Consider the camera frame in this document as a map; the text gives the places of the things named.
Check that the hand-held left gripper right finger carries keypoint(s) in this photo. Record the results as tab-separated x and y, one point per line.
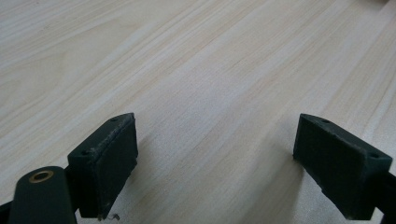
336	165

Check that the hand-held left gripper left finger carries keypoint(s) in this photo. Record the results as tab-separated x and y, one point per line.
104	165

